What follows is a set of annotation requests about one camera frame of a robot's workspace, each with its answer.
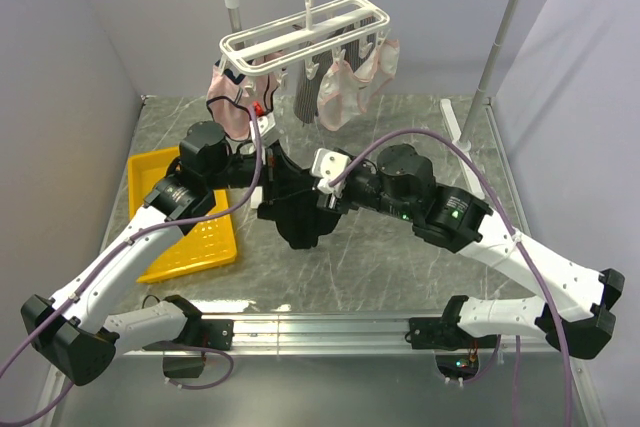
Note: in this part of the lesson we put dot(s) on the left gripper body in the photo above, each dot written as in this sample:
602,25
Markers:
270,189

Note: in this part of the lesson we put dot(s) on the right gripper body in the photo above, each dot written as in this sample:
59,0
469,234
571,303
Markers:
332,202

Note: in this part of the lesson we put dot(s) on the white clip hanger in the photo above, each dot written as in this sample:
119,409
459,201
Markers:
274,45

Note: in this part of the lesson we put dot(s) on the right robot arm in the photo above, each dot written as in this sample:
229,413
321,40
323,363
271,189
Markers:
564,295

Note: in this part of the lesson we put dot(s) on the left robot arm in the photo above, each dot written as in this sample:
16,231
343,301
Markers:
74,330

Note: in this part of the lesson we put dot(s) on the pink underwear black trim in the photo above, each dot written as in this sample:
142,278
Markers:
231,95

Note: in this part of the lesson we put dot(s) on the white underwear pink trim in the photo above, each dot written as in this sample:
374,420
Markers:
345,93

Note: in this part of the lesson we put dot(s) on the grey striped underwear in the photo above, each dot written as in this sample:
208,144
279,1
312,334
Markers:
305,105

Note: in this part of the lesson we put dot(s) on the white rack left foot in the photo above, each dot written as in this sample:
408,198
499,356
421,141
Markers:
256,198

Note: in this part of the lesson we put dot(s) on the yellow plastic tray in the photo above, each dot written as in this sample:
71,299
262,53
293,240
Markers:
208,245

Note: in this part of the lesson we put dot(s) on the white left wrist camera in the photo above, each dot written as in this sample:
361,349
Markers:
264,127

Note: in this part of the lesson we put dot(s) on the aluminium table edge rail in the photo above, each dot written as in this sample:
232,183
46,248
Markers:
320,334

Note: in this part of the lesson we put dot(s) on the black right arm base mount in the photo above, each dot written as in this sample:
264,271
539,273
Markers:
428,333

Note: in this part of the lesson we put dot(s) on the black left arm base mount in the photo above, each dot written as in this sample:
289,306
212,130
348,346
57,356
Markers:
216,334

